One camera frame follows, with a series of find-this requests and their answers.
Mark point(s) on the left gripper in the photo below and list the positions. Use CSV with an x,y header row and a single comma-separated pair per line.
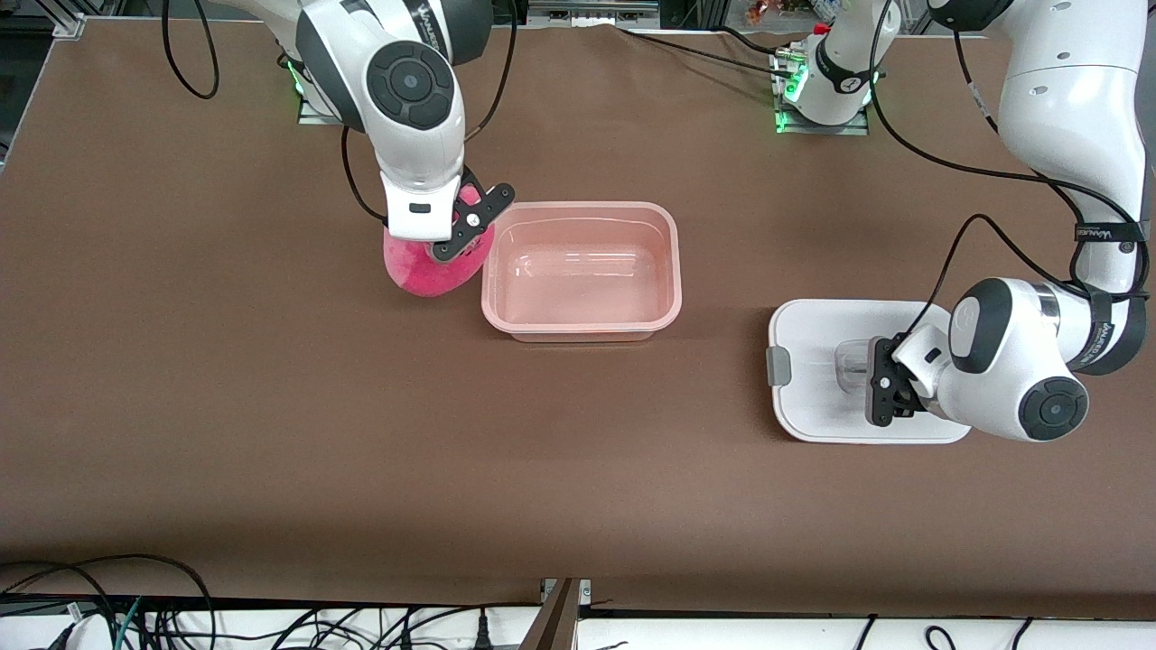
x,y
905,402

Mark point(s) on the pink plush toy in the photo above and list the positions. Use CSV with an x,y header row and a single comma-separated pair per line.
x,y
424,275

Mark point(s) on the white box lid grey clips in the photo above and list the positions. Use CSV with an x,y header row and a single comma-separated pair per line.
x,y
813,406

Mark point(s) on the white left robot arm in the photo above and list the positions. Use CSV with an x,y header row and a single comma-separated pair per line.
x,y
1075,108

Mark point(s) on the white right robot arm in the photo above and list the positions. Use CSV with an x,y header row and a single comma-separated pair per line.
x,y
424,153

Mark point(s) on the pink plastic box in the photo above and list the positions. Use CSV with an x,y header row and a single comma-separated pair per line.
x,y
582,271

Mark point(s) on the brown table cover sheet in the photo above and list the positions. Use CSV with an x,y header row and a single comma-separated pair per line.
x,y
632,496

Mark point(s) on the small orange object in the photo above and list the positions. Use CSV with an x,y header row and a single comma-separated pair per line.
x,y
757,11

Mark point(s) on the black power plug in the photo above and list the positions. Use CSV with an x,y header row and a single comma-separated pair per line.
x,y
483,636

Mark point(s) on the aluminium profile beam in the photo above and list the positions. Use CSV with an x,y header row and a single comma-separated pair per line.
x,y
560,623

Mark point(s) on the black left camera mount bracket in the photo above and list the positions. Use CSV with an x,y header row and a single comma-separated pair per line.
x,y
880,388

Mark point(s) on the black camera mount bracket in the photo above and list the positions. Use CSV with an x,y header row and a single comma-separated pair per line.
x,y
880,388
488,200

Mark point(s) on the black right camera mount bracket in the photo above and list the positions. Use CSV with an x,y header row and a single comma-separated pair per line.
x,y
488,200

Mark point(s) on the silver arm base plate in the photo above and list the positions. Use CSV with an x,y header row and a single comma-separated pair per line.
x,y
312,117
858,129

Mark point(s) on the aluminium frame rail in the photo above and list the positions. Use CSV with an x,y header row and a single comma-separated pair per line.
x,y
591,11

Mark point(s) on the silver corner bracket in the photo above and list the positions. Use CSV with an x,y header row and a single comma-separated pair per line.
x,y
69,25

